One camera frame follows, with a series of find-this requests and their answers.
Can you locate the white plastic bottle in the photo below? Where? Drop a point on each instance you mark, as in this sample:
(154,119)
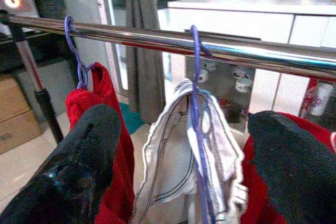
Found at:
(321,99)

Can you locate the plain red garment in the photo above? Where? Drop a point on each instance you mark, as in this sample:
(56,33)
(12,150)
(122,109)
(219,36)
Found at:
(252,197)

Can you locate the white printed mug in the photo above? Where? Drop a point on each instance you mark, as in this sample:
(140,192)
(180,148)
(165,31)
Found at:
(243,85)
(203,75)

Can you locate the red printed T-shirt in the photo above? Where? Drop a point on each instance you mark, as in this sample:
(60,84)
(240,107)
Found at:
(116,182)

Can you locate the grey curtain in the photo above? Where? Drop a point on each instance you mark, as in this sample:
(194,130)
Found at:
(147,77)

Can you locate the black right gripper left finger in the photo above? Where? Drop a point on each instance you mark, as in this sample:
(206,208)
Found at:
(78,155)

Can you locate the white zip jacket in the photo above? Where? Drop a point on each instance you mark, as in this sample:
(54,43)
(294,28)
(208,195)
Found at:
(170,169)

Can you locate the teal floor mat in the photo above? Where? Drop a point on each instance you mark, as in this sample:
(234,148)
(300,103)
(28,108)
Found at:
(134,119)

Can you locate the white sliding door frame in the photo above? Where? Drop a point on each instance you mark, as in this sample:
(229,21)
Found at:
(106,11)

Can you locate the white cabinet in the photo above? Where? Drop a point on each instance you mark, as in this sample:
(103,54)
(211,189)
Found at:
(236,22)

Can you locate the chrome and black clothes rack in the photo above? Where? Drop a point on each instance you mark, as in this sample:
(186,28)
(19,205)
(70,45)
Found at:
(157,37)

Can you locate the brown cardboard box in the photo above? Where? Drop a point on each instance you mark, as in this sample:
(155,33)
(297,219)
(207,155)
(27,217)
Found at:
(15,108)

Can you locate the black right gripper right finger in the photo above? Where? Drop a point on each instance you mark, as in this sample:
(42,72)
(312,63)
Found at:
(294,171)

